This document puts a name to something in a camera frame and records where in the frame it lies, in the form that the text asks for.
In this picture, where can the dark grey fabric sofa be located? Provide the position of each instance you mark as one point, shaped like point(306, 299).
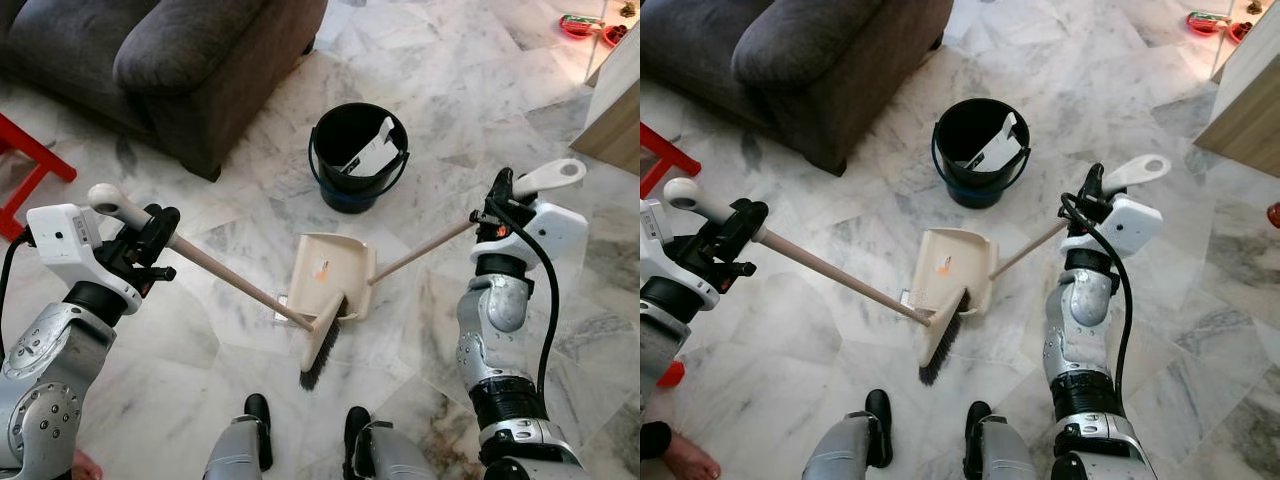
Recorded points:
point(180, 70)
point(800, 60)

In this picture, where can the large red dish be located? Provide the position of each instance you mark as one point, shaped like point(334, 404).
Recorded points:
point(580, 26)
point(1208, 23)

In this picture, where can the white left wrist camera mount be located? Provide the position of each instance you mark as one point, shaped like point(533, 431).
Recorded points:
point(655, 225)
point(65, 232)

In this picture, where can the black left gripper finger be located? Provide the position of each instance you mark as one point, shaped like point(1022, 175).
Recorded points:
point(163, 222)
point(752, 218)

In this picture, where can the small red dish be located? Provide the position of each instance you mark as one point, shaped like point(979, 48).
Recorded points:
point(1242, 32)
point(616, 36)

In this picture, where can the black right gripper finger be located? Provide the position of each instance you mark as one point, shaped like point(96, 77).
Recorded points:
point(501, 185)
point(1096, 180)

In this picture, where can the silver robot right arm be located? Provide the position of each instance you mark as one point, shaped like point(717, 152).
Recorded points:
point(1085, 300)
point(500, 310)

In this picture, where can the white card piece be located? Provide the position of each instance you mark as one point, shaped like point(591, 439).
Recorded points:
point(378, 155)
point(1000, 150)

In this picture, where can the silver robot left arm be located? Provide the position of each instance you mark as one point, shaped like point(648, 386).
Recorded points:
point(665, 340)
point(50, 370)

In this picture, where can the light wood cabinet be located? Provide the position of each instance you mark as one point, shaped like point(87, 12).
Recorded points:
point(1245, 110)
point(615, 130)

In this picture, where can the red plastic stool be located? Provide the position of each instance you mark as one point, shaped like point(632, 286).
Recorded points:
point(50, 160)
point(670, 373)
point(670, 150)

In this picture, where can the person's leg black trousers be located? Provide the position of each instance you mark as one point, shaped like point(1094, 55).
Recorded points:
point(655, 440)

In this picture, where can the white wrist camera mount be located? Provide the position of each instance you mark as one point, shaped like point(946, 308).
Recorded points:
point(1135, 225)
point(560, 228)
point(65, 232)
point(655, 225)

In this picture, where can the person's bare foot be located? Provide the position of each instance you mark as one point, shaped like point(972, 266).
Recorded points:
point(692, 460)
point(86, 467)

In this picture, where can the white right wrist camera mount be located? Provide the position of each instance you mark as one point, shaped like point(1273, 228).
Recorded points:
point(1135, 225)
point(560, 228)

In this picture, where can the black plastic bucket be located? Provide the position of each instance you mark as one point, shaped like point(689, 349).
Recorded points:
point(335, 140)
point(960, 130)

